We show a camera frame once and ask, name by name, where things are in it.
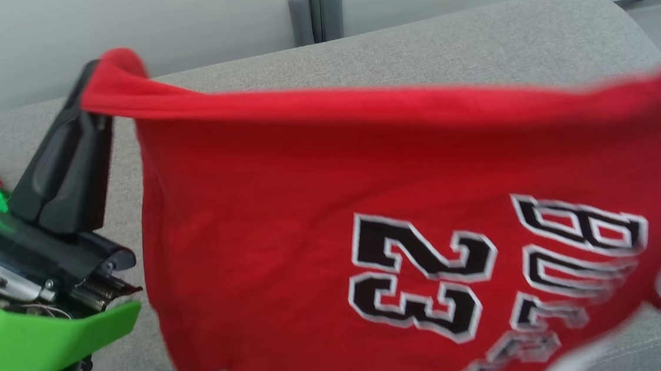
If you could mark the red jersey black number print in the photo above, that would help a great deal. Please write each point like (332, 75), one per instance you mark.
(250, 215)

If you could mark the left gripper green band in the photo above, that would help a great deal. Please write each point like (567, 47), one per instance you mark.
(24, 339)

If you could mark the grey fabric sofa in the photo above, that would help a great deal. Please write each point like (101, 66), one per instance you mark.
(414, 49)

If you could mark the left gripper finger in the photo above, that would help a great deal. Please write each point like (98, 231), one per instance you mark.
(51, 160)

